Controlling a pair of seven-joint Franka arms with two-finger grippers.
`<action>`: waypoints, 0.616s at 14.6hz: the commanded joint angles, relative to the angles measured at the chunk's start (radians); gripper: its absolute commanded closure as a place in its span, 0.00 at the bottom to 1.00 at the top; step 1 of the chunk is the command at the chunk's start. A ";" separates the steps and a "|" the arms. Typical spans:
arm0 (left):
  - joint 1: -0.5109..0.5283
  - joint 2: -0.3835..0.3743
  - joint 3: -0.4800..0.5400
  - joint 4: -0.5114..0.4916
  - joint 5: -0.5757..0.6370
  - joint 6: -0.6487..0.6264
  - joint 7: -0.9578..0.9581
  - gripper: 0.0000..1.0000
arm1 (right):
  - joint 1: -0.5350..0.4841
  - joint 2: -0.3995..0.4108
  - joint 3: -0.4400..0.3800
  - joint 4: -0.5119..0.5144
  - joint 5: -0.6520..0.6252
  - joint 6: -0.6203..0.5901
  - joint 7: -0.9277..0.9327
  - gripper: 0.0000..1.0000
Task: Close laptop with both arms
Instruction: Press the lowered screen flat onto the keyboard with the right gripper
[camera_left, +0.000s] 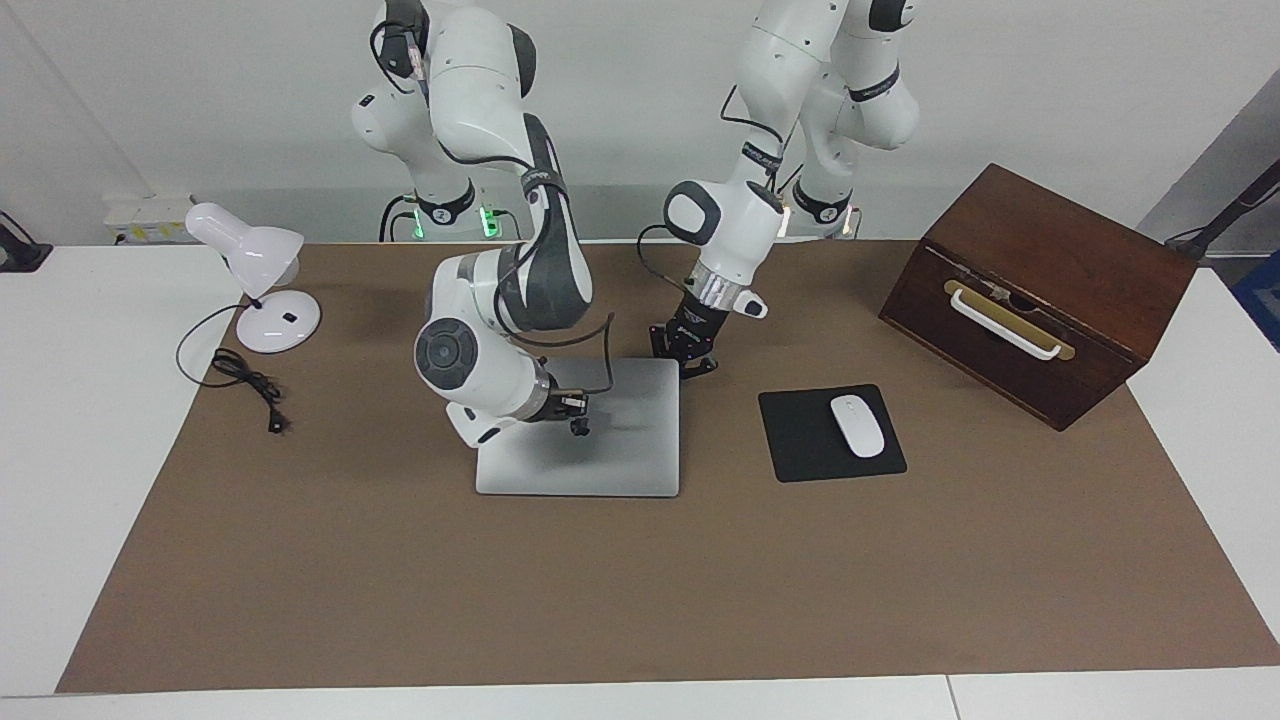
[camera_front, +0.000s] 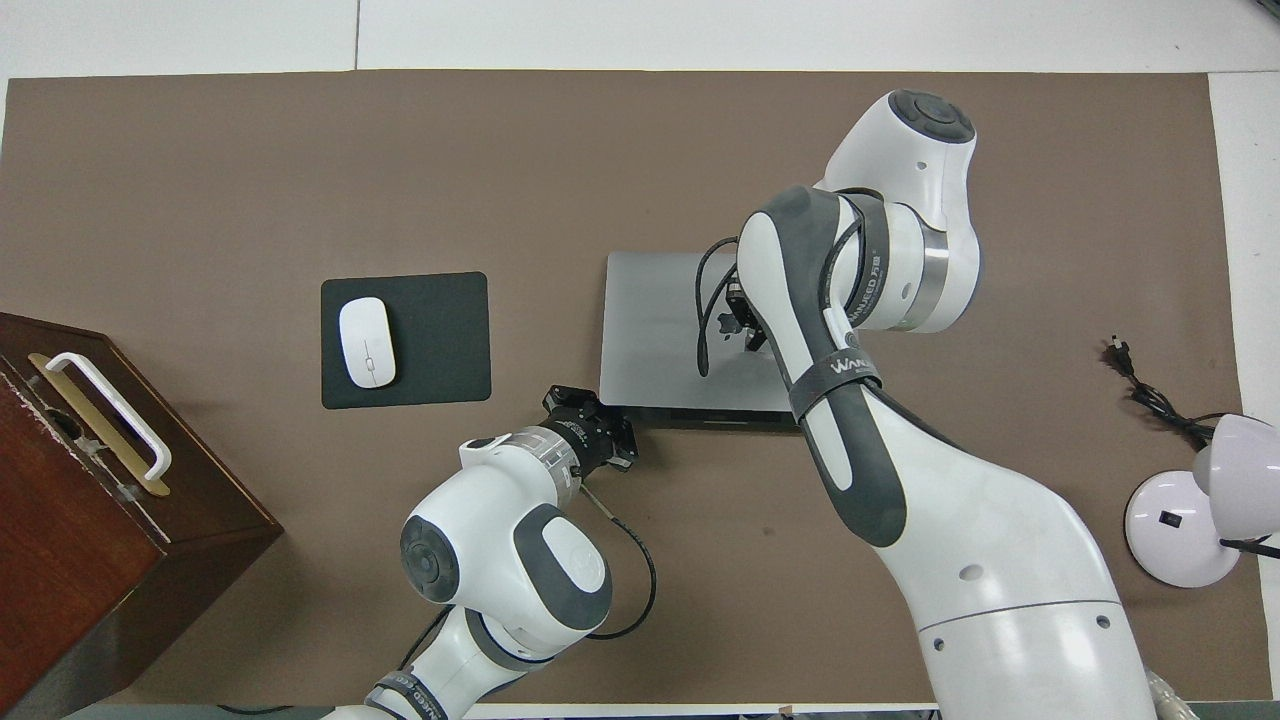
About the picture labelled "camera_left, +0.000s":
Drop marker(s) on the white desk lamp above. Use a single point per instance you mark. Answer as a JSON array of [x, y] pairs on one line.
[[278, 325]]

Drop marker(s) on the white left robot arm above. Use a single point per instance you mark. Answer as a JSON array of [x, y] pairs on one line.
[[800, 60]]

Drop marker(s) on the brown table mat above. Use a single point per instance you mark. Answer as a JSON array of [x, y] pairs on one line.
[[400, 600]]

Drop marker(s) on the black stand pole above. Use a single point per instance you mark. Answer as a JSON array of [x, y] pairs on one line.
[[1240, 205]]

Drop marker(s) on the silver laptop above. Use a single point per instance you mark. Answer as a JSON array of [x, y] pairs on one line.
[[620, 450]]

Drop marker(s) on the white power strip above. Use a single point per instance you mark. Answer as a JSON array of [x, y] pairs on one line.
[[140, 230]]

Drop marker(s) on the black mouse pad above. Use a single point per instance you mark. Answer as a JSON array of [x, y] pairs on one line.
[[800, 440]]

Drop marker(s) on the black clamp mount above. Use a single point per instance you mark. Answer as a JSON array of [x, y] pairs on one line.
[[20, 255]]

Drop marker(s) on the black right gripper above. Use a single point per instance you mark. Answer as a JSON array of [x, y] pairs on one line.
[[555, 405]]

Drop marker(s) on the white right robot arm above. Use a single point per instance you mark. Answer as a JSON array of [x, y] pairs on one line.
[[470, 80]]

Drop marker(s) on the white computer mouse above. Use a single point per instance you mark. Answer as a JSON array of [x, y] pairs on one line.
[[858, 427]]

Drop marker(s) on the blue bin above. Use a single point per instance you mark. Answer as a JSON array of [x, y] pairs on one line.
[[1265, 295]]

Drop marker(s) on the dark brown wooden box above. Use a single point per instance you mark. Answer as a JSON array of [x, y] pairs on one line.
[[1080, 260]]

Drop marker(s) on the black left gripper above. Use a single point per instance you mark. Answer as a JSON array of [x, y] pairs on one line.
[[690, 330]]

